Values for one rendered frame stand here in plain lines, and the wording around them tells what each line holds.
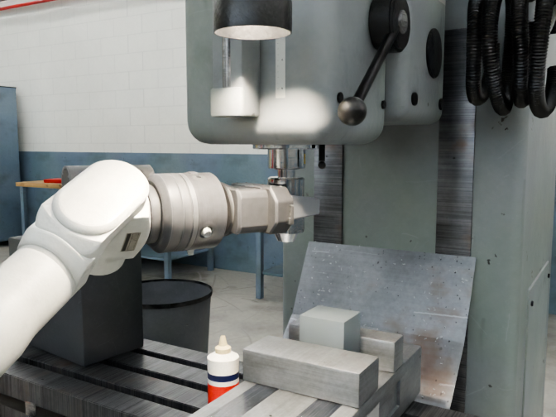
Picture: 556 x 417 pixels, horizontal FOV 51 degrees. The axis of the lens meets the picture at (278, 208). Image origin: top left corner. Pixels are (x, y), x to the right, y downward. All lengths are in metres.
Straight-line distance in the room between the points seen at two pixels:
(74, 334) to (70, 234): 0.47
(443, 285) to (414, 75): 0.39
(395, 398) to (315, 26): 0.47
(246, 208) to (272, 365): 0.18
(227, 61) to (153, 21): 6.07
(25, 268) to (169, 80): 5.97
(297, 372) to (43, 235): 0.31
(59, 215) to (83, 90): 6.87
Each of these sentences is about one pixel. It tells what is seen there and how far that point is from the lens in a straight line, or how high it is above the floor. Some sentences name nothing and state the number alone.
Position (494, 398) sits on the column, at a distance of 1.11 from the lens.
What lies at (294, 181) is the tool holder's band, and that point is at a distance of 0.72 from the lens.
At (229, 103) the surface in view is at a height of 1.35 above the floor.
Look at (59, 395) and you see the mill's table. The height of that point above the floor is 0.95.
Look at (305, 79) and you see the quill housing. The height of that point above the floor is 1.38.
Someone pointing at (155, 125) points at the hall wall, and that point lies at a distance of 6.58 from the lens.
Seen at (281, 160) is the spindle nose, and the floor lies 1.29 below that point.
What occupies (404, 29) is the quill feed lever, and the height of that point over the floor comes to 1.45.
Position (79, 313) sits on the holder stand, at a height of 1.05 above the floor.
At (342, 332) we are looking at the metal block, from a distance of 0.71.
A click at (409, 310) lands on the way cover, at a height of 1.02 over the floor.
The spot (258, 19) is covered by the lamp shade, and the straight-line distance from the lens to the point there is 0.52.
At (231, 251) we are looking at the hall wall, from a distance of 6.03.
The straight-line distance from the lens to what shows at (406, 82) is 0.79.
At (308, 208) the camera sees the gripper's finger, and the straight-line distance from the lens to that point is 0.72.
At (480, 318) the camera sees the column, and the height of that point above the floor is 1.01.
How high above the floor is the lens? 1.31
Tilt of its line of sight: 6 degrees down
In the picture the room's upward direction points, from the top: straight up
